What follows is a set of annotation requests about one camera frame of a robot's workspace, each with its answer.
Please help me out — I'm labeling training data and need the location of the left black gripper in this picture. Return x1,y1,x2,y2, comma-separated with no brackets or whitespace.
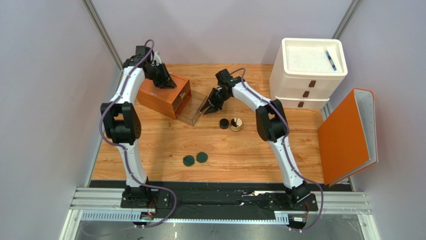
146,62,178,90

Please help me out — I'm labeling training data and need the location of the orange drawer box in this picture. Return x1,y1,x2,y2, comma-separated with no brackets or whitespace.
136,73,191,120

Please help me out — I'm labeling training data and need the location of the clear bottom drawer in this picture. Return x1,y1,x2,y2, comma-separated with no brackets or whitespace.
175,90,207,126

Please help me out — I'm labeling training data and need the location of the gold lid cream jar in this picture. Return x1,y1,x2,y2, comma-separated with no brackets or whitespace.
229,117,243,132

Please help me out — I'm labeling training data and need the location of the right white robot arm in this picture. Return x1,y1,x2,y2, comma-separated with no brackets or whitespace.
200,69,310,204

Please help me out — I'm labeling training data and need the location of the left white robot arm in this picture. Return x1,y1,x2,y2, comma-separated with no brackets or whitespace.
99,45,177,207

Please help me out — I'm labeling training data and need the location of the black round jar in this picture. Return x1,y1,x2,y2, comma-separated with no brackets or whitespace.
219,118,230,130

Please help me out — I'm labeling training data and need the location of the green round compact right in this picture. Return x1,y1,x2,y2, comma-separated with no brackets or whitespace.
196,152,209,163

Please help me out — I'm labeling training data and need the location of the green round compact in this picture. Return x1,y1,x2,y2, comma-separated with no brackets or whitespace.
182,155,195,167
196,152,209,163

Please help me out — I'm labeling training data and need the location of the green round compact left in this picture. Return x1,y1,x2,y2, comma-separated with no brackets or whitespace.
182,155,195,167

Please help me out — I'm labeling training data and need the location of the white three-drawer cabinet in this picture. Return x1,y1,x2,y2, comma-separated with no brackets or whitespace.
269,37,348,110

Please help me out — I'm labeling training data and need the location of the blue pen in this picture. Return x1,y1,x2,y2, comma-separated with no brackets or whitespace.
324,49,337,71

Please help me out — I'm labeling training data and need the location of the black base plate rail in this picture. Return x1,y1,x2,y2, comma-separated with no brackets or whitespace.
119,189,319,212

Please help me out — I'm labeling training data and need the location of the orange ring binder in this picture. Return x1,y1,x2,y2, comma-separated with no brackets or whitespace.
318,88,379,187

